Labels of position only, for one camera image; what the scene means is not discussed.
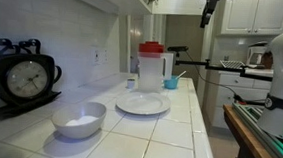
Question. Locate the red jar lid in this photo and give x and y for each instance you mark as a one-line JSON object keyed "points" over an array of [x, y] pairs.
{"points": [[150, 49]]}

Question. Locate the translucent plastic pitcher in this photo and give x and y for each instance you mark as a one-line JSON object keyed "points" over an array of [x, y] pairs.
{"points": [[154, 68]]}

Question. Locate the white dish rack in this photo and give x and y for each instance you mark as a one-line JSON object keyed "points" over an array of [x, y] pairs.
{"points": [[232, 64]]}

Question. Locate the blue cup with spoon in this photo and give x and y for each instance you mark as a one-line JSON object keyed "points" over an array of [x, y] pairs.
{"points": [[172, 83]]}

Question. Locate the wooden robot cart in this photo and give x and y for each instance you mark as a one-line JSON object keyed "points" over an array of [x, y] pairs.
{"points": [[253, 142]]}

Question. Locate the small white cup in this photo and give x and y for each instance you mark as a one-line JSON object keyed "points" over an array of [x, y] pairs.
{"points": [[130, 83]]}

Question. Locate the white flat plate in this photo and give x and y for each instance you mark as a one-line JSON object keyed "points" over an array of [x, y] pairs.
{"points": [[143, 103]]}

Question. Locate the white ceramic bowl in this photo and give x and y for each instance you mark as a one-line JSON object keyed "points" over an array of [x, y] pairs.
{"points": [[79, 121]]}

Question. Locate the black cup-shaped clock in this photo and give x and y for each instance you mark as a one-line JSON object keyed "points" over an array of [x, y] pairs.
{"points": [[26, 76]]}

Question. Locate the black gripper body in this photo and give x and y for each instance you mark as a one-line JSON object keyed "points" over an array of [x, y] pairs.
{"points": [[207, 12]]}

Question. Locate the black camera on boom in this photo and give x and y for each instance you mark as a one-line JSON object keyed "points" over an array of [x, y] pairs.
{"points": [[242, 71]]}

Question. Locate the white coffee maker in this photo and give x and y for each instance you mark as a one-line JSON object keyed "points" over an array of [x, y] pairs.
{"points": [[255, 52]]}

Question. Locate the white wall outlet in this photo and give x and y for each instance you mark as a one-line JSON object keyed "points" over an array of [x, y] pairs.
{"points": [[98, 56]]}

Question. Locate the white upper cabinet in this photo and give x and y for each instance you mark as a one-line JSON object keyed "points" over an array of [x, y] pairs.
{"points": [[252, 17]]}

